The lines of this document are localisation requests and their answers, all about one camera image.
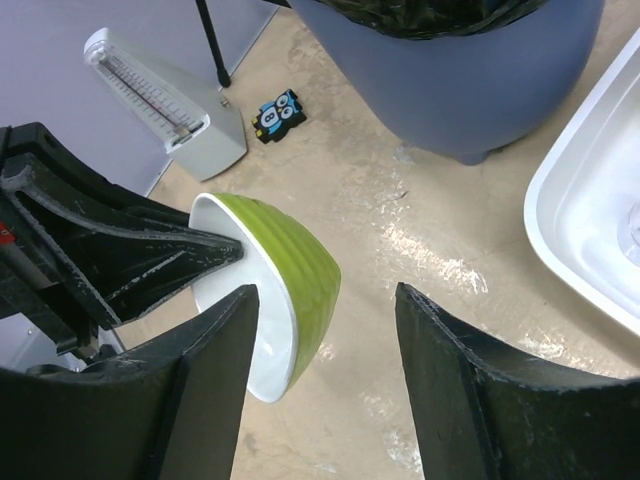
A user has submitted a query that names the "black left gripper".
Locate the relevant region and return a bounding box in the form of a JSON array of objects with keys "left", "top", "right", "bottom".
[{"left": 0, "top": 121, "right": 247, "bottom": 371}]

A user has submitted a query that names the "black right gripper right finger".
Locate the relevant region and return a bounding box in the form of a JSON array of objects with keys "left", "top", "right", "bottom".
[{"left": 395, "top": 283, "right": 639, "bottom": 479}]

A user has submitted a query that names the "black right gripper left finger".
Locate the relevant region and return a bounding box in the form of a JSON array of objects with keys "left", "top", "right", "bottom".
[{"left": 1, "top": 285, "right": 259, "bottom": 479}]

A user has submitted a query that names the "small white green bowl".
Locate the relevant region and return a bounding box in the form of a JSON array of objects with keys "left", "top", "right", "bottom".
[{"left": 189, "top": 193, "right": 341, "bottom": 403}]

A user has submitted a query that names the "clear wine glass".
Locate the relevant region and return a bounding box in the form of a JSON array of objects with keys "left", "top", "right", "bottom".
[{"left": 617, "top": 202, "right": 640, "bottom": 266}]

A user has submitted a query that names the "white metronome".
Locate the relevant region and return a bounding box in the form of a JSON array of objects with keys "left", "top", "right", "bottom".
[{"left": 84, "top": 27, "right": 248, "bottom": 182}]

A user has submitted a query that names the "blue owl number magnet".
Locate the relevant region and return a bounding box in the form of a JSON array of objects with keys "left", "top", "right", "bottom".
[{"left": 251, "top": 89, "right": 307, "bottom": 144}]

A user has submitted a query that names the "black music stand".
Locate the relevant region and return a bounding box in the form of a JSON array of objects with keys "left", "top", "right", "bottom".
[{"left": 195, "top": 0, "right": 231, "bottom": 88}]

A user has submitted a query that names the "white plastic tub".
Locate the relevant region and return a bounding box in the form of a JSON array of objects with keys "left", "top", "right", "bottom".
[{"left": 523, "top": 34, "right": 639, "bottom": 335}]

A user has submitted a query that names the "blue trash bin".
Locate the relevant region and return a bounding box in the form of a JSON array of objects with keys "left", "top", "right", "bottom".
[{"left": 291, "top": 1, "right": 605, "bottom": 165}]

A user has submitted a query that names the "black trash bag liner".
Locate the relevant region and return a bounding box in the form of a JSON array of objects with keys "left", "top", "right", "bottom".
[{"left": 324, "top": 0, "right": 546, "bottom": 40}]

